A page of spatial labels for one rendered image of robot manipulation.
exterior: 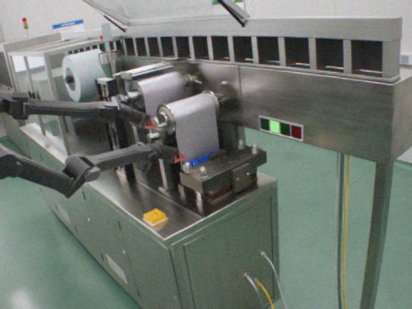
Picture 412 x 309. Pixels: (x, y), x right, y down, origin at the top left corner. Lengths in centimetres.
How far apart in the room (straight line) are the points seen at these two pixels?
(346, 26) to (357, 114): 32
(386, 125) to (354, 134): 14
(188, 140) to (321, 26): 78
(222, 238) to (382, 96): 91
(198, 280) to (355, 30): 121
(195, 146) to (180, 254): 51
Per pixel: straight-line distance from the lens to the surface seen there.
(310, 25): 148
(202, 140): 181
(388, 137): 140
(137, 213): 172
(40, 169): 113
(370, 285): 200
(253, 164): 179
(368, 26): 136
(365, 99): 140
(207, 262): 172
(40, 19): 719
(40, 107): 161
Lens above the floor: 175
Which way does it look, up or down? 23 degrees down
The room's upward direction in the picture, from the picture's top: 7 degrees counter-clockwise
